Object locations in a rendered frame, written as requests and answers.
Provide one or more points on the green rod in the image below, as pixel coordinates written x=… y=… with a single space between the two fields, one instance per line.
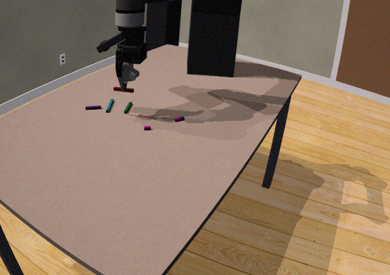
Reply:
x=128 y=107

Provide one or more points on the red rod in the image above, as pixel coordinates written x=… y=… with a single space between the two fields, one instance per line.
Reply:
x=130 y=90

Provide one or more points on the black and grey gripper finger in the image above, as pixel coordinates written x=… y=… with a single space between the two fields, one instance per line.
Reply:
x=134 y=71
x=123 y=73

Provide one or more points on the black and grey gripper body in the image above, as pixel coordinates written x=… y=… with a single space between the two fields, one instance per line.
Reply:
x=133 y=44

